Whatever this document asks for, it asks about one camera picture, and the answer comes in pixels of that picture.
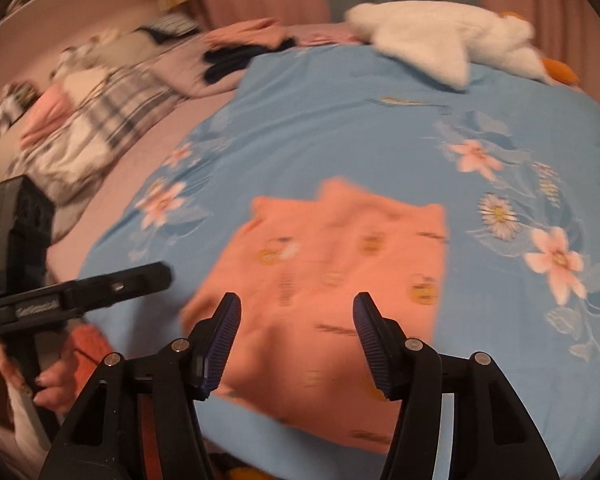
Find striped pillow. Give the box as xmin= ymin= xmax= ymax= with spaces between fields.
xmin=140 ymin=12 xmax=203 ymax=43

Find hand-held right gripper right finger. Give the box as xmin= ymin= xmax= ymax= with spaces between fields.
xmin=352 ymin=291 xmax=561 ymax=480

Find orange printed baby romper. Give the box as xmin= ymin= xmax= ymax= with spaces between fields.
xmin=180 ymin=176 xmax=451 ymax=456

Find person's left hand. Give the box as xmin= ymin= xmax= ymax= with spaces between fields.
xmin=0 ymin=330 xmax=81 ymax=413

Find folded dark navy clothes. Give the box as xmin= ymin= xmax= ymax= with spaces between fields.
xmin=201 ymin=42 xmax=281 ymax=86

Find blue floral blanket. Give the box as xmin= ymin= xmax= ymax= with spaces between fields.
xmin=77 ymin=42 xmax=600 ymax=480

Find small pink garment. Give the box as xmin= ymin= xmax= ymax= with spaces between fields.
xmin=297 ymin=27 xmax=366 ymax=47

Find folded orange clothes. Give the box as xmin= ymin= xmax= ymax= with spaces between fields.
xmin=200 ymin=17 xmax=296 ymax=53

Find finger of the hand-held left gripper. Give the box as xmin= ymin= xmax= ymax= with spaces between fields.
xmin=60 ymin=261 xmax=173 ymax=313

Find panda plush toy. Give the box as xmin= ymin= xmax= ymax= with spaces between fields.
xmin=0 ymin=82 xmax=38 ymax=138

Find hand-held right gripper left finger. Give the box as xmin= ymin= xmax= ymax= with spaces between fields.
xmin=39 ymin=291 xmax=242 ymax=480

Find white goose plush toy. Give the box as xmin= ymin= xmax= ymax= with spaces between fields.
xmin=344 ymin=0 xmax=581 ymax=92

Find plaid pillow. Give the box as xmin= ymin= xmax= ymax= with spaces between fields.
xmin=5 ymin=62 xmax=188 ymax=206

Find cream cloth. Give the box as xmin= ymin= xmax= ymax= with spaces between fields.
xmin=55 ymin=65 xmax=116 ymax=96

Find pink cloth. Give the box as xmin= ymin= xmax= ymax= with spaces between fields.
xmin=20 ymin=82 xmax=78 ymax=148

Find person's left forearm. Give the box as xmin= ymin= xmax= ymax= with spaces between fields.
xmin=5 ymin=385 xmax=61 ymax=461

